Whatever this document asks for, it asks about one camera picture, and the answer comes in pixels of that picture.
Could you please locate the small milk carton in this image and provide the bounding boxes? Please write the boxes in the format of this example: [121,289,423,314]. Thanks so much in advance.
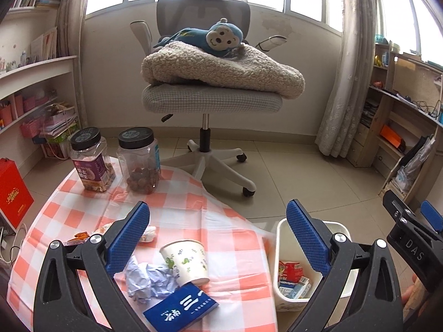
[279,277,311,299]

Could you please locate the small orange peel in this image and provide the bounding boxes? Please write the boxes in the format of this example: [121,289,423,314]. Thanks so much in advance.
[64,232,89,247]

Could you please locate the blue white paper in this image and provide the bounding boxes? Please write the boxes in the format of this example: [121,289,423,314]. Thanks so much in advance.
[124,256,179,304]

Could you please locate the white tissue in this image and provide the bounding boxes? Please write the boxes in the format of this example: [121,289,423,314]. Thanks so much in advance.
[92,223,113,235]
[139,225,157,243]

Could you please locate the blue cigarette box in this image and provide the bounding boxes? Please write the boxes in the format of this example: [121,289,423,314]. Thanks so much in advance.
[143,282,218,332]

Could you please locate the white paper cup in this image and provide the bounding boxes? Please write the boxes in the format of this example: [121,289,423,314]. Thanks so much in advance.
[160,239,210,287]

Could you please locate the red snack bag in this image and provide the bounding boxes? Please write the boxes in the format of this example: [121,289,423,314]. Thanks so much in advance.
[278,261,303,283]

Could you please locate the white trash bin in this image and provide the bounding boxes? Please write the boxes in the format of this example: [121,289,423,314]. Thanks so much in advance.
[271,217,359,313]

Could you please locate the person right hand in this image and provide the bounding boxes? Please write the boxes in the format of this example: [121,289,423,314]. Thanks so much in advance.
[402,275,429,321]

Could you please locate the wooden desk with shelves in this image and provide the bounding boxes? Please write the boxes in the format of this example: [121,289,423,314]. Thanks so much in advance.
[347,43,442,205]

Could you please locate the red gift box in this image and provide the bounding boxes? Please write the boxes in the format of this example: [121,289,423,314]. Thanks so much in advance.
[0,158,34,232]

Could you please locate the right grey curtain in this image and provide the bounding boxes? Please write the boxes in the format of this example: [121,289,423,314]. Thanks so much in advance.
[315,0,377,157]

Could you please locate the grey curtain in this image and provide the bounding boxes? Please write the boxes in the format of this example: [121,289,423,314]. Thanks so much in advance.
[56,0,89,128]
[315,0,377,157]

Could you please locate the red white checkered tablecloth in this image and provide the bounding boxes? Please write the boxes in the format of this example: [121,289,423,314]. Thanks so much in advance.
[7,167,277,331]

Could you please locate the purple label nut jar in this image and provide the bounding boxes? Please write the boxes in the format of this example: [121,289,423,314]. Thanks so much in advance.
[70,127,116,193]

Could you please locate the clear jar with nuts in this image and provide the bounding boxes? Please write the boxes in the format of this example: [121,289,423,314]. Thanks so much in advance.
[116,127,161,194]

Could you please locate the beige fleece blanket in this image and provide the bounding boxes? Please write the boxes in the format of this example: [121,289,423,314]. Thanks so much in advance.
[140,41,306,99]

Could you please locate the blue monkey plush toy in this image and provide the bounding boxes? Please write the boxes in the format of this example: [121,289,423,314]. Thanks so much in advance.
[154,18,243,57]

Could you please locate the left grey curtain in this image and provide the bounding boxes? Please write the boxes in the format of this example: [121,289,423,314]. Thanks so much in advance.
[56,0,89,128]

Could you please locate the grey mesh office chair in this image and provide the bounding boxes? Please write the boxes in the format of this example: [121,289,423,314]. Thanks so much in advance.
[143,0,282,197]

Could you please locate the white wall bookshelf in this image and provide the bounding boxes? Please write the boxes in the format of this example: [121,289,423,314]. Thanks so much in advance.
[1,7,77,174]

